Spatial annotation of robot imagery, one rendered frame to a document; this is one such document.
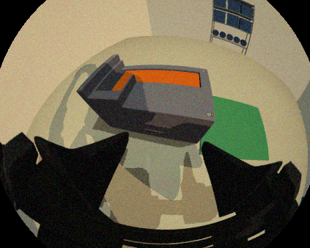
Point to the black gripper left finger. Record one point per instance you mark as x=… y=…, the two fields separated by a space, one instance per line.
x=89 y=168

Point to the orange block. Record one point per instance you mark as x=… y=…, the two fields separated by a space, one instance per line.
x=159 y=76

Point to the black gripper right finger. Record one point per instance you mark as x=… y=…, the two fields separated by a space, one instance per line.
x=233 y=180

